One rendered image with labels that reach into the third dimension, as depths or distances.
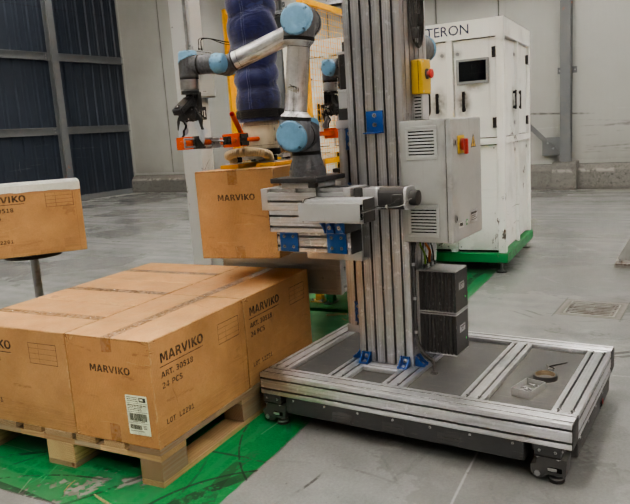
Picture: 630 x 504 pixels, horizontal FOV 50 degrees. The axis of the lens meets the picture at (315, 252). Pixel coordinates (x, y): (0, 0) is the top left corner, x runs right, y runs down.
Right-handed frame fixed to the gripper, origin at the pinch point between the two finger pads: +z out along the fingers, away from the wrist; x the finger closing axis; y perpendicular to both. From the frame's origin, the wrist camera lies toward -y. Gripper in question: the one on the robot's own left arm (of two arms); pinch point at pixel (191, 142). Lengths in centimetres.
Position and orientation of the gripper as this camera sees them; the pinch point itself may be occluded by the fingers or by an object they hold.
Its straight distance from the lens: 275.8
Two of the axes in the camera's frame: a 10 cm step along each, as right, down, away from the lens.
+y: 3.9, -1.8, 9.0
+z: 0.5, 9.8, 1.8
